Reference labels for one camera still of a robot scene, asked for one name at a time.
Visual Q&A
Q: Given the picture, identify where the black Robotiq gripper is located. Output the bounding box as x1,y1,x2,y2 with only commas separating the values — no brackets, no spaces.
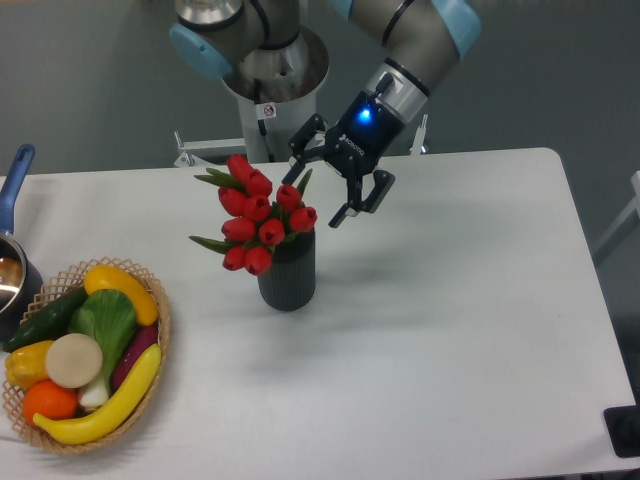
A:
281,91,404,228

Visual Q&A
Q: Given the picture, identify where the red tulip bouquet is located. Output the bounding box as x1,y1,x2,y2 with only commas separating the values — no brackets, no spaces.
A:
189,154,317,276

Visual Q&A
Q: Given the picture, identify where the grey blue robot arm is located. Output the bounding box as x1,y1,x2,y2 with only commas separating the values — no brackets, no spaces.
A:
169,1,481,227

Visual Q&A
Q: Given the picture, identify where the dark grey ribbed vase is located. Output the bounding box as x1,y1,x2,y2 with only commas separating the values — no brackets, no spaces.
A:
258,230,316,312

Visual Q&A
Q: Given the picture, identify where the purple eggplant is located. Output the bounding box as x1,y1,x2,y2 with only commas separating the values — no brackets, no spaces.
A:
111,325,158,392

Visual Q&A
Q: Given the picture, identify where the yellow squash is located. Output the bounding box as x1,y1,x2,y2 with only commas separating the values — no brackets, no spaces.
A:
84,264,159,326

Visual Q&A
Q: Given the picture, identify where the green bok choy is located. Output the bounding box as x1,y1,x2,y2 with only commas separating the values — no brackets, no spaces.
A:
67,289,136,412

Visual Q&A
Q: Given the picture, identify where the woven wicker basket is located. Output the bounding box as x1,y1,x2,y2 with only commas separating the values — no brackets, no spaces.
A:
3,258,169,454

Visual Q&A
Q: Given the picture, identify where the yellow banana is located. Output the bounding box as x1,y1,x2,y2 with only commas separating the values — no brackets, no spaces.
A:
32,344,162,445

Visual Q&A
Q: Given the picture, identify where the dark green cucumber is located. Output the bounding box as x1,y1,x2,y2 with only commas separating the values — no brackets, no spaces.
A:
3,287,88,353

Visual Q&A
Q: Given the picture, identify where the beige round disc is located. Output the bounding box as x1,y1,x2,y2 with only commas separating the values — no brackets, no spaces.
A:
45,333,103,389

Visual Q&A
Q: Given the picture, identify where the yellow bell pepper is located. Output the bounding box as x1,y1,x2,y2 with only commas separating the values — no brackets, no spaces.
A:
5,340,54,390

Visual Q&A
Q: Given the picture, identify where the orange fruit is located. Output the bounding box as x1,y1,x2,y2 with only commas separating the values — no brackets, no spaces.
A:
22,380,78,426

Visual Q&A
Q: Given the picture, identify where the black device at table edge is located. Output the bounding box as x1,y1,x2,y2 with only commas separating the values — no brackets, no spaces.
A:
603,405,639,458

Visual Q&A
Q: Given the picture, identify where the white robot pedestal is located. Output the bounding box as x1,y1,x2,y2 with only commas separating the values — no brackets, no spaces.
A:
223,26,329,163

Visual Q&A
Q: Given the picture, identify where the black cable on pedestal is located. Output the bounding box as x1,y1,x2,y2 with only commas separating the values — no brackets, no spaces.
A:
252,79,276,163

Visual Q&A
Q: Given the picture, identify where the white metal base frame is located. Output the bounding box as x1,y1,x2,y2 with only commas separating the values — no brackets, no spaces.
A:
173,114,430,169

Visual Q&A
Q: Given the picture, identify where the blue handled saucepan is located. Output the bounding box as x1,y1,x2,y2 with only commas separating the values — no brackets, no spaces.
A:
1,144,43,342

